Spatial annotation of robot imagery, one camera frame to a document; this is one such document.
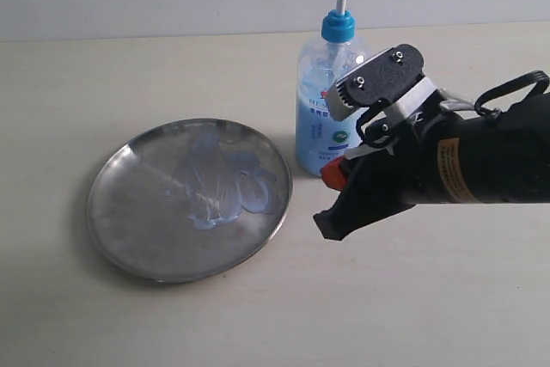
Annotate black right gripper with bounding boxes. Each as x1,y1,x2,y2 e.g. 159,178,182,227
313,104,461,241

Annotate blue pump lotion bottle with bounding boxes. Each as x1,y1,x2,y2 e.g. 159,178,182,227
295,0,370,176

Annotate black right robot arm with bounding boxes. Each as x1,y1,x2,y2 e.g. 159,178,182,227
314,94,549,241

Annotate blue soap smear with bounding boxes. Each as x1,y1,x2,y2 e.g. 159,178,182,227
173,128,280,230

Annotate round stainless steel plate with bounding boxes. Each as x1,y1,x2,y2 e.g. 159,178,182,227
86,118,293,284

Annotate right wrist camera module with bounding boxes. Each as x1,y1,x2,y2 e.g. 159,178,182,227
325,44,437,148

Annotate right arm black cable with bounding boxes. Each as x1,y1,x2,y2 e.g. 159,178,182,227
442,70,550,121

